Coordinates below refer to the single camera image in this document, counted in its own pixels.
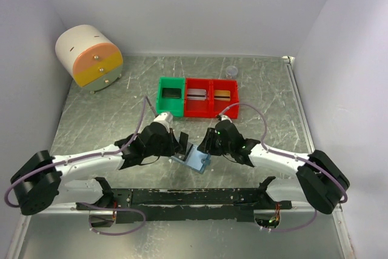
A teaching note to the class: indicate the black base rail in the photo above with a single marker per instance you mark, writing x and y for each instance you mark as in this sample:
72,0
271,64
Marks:
237,204

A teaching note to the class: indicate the green plastic bin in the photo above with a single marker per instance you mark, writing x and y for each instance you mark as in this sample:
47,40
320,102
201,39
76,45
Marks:
174,106

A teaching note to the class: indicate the black credit card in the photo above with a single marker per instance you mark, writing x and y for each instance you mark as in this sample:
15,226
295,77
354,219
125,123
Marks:
172,93

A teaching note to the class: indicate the small clear plastic cup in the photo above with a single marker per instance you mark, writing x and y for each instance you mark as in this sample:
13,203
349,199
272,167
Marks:
231,72

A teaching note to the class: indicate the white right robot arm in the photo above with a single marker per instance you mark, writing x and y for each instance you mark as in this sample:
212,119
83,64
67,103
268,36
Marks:
278,189

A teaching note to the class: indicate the silver credit card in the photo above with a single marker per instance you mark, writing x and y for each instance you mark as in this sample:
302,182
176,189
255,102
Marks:
196,94

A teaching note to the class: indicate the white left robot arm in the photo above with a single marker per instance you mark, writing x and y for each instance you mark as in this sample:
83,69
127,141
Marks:
46,180

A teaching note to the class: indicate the gold credit card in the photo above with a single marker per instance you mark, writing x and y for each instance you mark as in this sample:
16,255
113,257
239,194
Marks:
222,95

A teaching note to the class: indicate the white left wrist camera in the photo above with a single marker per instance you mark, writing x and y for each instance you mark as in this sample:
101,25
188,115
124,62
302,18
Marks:
164,118

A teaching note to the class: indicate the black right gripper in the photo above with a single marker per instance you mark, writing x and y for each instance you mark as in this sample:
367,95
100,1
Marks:
207,145

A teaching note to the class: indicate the aluminium frame rail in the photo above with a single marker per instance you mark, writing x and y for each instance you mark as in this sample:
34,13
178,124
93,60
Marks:
306,125

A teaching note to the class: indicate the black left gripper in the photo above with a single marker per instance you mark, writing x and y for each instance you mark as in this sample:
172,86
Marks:
174,147

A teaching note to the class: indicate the blue card holder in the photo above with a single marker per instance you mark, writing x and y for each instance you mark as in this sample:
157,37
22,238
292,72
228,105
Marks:
193,158

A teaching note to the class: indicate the round pastel drawer cabinet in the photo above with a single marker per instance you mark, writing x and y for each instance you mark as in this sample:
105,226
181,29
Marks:
92,60

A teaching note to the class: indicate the red plastic bin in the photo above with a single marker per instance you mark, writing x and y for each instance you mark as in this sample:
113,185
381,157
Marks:
197,103
225,84

